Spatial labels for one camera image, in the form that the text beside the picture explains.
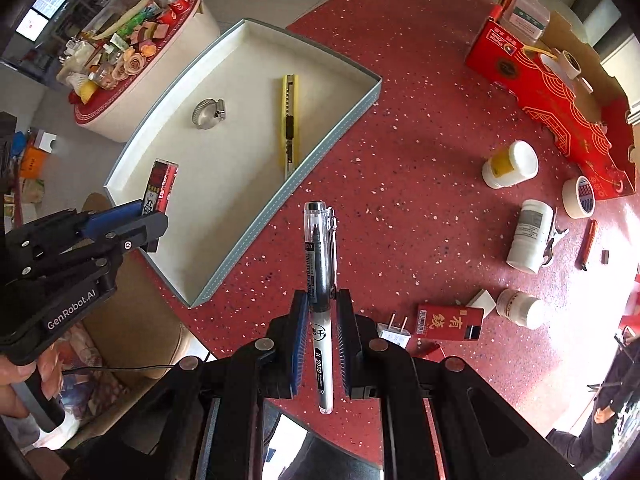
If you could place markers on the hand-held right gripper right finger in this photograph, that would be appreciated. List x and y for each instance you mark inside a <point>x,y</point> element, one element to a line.
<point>345,345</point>

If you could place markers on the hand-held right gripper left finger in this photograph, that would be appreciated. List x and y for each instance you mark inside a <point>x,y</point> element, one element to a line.
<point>300,345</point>

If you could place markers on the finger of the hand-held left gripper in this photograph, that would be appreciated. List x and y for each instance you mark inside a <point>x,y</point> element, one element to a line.
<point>115,215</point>
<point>142,232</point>

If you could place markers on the white power plug adapter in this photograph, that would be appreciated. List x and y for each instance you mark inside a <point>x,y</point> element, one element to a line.
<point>392,335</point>

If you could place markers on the red and black small box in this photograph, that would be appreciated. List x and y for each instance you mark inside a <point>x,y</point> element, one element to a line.
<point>162,180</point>

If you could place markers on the black gel pen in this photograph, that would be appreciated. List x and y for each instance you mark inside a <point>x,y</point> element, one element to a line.
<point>320,260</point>

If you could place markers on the red box with gold characters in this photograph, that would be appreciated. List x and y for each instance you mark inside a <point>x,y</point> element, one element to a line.
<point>445,322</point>

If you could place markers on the small white box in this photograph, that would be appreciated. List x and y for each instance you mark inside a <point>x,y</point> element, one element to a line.
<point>481,304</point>

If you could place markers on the grey-blue cardboard tray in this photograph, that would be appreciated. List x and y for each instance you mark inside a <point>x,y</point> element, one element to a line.
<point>240,110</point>

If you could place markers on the metal spring clip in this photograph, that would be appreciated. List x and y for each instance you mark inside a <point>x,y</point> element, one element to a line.
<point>552,245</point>

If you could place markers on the white bottle with yellow label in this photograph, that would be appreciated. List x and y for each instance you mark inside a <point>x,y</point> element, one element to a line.
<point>515,162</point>
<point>522,307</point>

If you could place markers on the person's left hand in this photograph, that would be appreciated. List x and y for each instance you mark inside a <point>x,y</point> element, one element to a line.
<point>52,372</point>

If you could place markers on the printed plastic packet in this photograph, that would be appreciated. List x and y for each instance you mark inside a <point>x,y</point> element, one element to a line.
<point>95,375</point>

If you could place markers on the orange box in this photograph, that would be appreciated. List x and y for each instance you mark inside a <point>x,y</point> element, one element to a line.
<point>34,162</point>

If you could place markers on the white box with dark hole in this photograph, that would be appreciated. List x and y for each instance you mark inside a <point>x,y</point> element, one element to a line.
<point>46,142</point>

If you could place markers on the brown cardboard box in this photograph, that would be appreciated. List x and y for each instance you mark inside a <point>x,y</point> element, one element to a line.
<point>170,340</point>

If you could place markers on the person's legs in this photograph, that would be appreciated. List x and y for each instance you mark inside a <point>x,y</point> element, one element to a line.
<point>320,455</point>

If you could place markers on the round red-rimmed side table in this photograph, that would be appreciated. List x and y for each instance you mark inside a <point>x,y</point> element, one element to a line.
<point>170,75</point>

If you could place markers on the peach paper roses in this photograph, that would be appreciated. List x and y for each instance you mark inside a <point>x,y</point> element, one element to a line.
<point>135,62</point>

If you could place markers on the pile of assorted small items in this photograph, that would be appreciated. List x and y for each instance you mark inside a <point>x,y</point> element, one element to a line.
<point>125,35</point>

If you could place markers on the yellow utility knife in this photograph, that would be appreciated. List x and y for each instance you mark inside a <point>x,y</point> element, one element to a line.
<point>290,110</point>

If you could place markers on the computer monitor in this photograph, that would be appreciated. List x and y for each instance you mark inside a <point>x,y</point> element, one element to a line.
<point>32,25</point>
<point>50,2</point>

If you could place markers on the tall white bottle grey label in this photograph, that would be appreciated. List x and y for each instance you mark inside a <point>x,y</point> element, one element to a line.
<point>530,235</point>

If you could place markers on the red lighter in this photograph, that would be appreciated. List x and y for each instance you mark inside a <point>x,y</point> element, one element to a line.
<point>589,242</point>

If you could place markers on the printed masking tape roll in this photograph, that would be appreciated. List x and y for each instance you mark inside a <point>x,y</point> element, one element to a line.
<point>572,197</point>

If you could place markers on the red cardboard box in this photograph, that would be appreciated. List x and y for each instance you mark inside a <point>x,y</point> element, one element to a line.
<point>550,105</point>

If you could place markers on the clear tape roll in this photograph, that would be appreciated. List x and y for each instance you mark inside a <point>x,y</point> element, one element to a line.
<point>550,66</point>

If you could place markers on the yellow tape cutter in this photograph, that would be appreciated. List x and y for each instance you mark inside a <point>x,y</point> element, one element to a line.
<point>537,50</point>

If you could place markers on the small white piece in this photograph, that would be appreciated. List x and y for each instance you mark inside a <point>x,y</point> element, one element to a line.
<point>587,85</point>

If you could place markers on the plain masking tape roll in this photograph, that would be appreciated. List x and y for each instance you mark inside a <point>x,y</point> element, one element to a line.
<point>575,67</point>

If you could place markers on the clear container with green label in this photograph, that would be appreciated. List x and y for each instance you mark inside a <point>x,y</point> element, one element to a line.
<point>525,17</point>

